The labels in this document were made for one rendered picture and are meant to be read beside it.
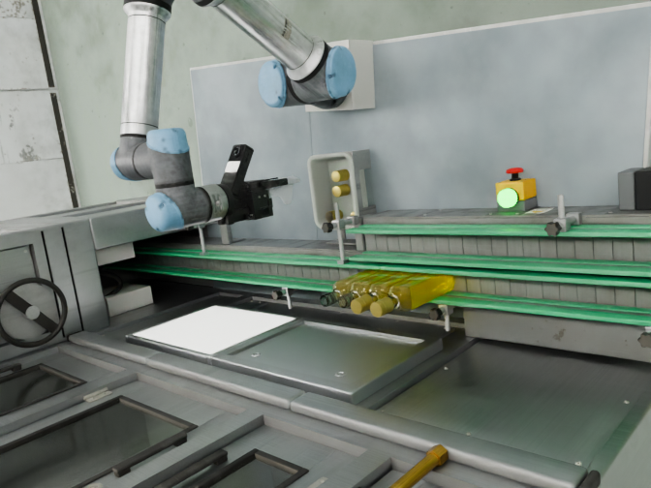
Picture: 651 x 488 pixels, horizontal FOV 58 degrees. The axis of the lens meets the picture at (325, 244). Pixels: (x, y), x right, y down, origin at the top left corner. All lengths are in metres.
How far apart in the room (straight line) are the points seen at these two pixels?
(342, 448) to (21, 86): 4.31
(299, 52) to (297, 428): 0.80
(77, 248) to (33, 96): 3.08
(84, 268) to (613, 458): 1.63
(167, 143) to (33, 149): 3.88
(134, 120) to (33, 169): 3.74
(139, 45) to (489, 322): 1.00
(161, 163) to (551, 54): 0.89
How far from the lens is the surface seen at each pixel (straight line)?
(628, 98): 1.43
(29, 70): 5.10
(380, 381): 1.27
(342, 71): 1.44
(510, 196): 1.43
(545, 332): 1.44
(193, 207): 1.17
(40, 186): 5.00
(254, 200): 1.27
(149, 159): 1.19
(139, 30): 1.33
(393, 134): 1.70
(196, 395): 1.43
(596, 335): 1.40
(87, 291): 2.11
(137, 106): 1.29
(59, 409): 1.58
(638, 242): 1.32
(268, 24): 1.34
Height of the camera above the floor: 2.12
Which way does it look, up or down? 45 degrees down
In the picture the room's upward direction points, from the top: 107 degrees counter-clockwise
